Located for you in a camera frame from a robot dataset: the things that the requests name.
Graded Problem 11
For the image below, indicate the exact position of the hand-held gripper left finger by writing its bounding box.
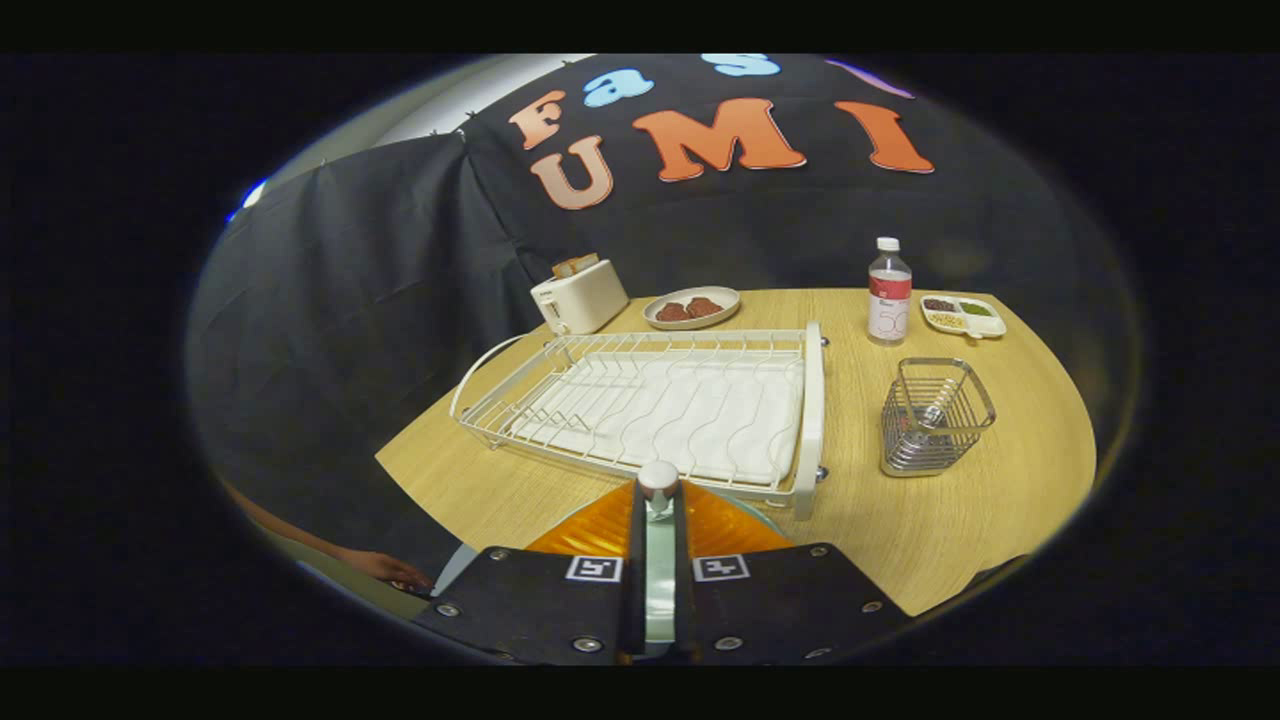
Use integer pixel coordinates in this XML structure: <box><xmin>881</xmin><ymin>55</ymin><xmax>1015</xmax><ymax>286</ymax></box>
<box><xmin>411</xmin><ymin>479</ymin><xmax>650</xmax><ymax>667</ymax></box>

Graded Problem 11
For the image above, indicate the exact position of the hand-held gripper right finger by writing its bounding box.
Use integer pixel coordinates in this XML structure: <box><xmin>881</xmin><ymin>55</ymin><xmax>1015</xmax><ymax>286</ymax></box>
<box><xmin>672</xmin><ymin>479</ymin><xmax>914</xmax><ymax>667</ymax></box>

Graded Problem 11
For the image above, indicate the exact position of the mint green plate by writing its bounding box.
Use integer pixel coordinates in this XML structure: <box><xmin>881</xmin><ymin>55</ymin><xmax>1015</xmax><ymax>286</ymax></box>
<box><xmin>432</xmin><ymin>497</ymin><xmax>793</xmax><ymax>643</ymax></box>

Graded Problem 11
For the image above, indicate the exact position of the pink-handled metal spoon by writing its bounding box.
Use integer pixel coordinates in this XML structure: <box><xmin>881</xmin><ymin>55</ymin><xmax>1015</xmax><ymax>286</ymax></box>
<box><xmin>636</xmin><ymin>459</ymin><xmax>682</xmax><ymax>523</ymax></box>

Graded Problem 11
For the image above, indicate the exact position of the white wire dish rack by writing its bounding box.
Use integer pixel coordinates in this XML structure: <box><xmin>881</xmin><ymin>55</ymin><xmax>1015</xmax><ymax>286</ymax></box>
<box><xmin>449</xmin><ymin>320</ymin><xmax>830</xmax><ymax>522</ymax></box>

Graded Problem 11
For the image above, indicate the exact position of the metal wire basket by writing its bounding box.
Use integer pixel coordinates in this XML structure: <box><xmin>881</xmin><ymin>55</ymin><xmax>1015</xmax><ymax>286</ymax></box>
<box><xmin>879</xmin><ymin>356</ymin><xmax>999</xmax><ymax>479</ymax></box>

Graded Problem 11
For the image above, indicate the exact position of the small beige plate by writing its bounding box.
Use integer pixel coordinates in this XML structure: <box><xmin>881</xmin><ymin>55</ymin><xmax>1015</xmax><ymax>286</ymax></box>
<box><xmin>642</xmin><ymin>285</ymin><xmax>743</xmax><ymax>332</ymax></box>

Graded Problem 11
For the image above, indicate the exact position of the white toaster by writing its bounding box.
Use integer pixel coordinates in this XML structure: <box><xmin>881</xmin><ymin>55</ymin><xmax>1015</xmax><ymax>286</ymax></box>
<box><xmin>530</xmin><ymin>258</ymin><xmax>631</xmax><ymax>337</ymax></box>

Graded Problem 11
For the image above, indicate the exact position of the clear plastic water bottle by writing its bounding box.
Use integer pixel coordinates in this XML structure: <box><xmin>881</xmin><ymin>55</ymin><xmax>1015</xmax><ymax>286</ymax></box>
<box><xmin>866</xmin><ymin>236</ymin><xmax>914</xmax><ymax>348</ymax></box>

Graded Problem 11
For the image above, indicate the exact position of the white divided snack tray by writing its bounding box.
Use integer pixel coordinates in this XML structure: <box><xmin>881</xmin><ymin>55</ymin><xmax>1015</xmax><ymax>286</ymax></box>
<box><xmin>918</xmin><ymin>293</ymin><xmax>1008</xmax><ymax>342</ymax></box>

